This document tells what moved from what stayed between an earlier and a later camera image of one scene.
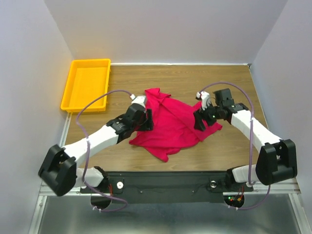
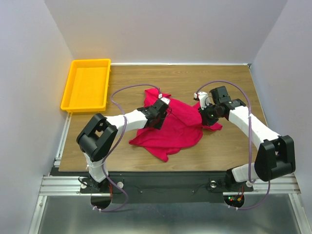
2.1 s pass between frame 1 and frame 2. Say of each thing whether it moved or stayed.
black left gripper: moved
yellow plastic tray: stayed
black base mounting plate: stayed
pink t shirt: stayed
